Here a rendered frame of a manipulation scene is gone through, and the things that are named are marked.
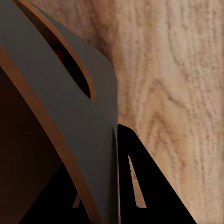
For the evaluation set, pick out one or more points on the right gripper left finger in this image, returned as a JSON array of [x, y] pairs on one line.
[[54, 205]]

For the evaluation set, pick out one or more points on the trash can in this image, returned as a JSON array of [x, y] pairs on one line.
[[46, 120]]

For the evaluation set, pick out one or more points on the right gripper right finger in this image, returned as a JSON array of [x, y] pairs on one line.
[[163, 204]]

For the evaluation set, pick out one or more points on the can of soda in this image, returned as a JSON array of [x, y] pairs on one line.
[[79, 80]]

